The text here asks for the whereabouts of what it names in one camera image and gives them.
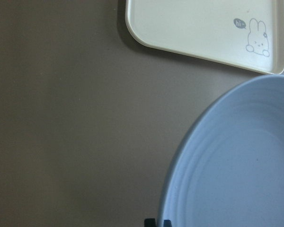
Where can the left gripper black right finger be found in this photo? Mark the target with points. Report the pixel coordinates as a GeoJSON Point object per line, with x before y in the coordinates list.
{"type": "Point", "coordinates": [167, 223]}

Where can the blue plate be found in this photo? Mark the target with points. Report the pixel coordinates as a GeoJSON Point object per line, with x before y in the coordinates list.
{"type": "Point", "coordinates": [229, 168]}

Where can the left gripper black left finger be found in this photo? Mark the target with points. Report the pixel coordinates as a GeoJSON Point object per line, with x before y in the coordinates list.
{"type": "Point", "coordinates": [150, 222]}

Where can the cream rabbit tray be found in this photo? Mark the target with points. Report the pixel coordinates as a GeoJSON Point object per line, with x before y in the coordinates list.
{"type": "Point", "coordinates": [247, 34]}

